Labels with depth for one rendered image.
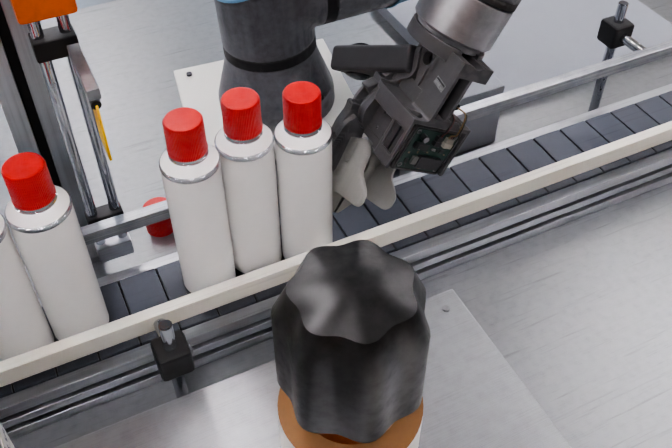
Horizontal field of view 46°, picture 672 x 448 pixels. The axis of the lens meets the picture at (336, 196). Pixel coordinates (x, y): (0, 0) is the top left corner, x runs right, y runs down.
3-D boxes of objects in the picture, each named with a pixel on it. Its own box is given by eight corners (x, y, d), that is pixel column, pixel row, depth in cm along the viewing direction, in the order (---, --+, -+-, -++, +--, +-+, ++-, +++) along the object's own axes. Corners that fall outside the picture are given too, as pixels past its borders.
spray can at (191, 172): (195, 308, 76) (163, 147, 62) (176, 272, 80) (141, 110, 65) (245, 288, 78) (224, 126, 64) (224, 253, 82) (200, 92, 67)
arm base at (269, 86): (230, 147, 99) (217, 81, 92) (212, 79, 110) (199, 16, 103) (347, 121, 101) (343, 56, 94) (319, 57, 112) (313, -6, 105)
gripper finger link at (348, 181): (329, 239, 75) (375, 162, 71) (303, 199, 79) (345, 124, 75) (354, 241, 77) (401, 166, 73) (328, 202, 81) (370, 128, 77)
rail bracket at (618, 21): (612, 141, 102) (647, 30, 90) (576, 109, 106) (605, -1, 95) (632, 134, 103) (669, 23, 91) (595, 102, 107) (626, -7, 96)
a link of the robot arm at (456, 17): (421, -42, 67) (485, -18, 73) (395, 5, 70) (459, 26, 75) (469, 0, 63) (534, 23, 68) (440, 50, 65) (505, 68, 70)
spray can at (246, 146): (232, 281, 79) (209, 120, 65) (230, 243, 83) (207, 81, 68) (284, 276, 79) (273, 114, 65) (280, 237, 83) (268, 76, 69)
